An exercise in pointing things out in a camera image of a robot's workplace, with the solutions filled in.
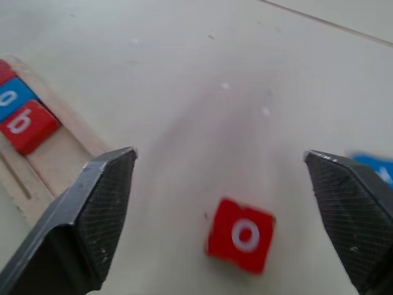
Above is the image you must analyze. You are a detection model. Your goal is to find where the red letter o block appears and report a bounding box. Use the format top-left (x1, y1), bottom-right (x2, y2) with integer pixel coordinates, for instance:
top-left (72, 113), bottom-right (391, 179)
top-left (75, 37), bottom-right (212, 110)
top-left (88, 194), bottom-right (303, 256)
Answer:
top-left (204, 197), bottom-right (276, 275)

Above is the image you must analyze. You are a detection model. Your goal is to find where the blue letter t block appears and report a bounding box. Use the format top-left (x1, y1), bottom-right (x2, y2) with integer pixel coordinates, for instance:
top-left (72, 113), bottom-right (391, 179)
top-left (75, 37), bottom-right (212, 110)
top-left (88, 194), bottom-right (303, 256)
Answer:
top-left (349, 151), bottom-right (393, 189)

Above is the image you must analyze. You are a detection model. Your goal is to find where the red letter r block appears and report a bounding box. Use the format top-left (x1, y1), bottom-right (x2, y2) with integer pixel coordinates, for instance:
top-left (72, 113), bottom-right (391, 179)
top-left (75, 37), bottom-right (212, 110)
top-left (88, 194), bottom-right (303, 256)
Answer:
top-left (0, 59), bottom-right (17, 86)

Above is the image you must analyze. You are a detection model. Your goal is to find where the wooden letter tray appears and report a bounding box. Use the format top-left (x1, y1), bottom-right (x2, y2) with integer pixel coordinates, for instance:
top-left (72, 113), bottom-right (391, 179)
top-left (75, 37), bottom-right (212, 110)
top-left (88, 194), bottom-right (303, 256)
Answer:
top-left (0, 55), bottom-right (116, 229)

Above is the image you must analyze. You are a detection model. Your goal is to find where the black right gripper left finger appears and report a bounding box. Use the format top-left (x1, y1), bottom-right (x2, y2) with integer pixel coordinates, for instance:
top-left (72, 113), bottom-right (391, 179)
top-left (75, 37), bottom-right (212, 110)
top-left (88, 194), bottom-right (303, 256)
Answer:
top-left (0, 146), bottom-right (138, 295)

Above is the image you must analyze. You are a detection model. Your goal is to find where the blue letter o block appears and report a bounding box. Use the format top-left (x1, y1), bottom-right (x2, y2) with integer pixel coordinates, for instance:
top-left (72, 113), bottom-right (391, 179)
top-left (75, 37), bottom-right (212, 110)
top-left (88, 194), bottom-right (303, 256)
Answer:
top-left (0, 77), bottom-right (41, 123)

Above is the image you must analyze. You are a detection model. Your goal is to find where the red letter b block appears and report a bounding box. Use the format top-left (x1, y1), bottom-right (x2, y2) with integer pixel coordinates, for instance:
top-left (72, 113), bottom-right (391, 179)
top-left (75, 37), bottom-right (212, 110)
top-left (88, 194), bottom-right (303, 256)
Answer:
top-left (0, 99), bottom-right (61, 156)

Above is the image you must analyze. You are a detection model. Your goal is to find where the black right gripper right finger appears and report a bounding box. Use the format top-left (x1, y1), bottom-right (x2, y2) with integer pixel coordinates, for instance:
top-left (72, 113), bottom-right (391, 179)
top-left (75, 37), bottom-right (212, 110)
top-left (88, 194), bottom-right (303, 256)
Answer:
top-left (303, 149), bottom-right (393, 295)

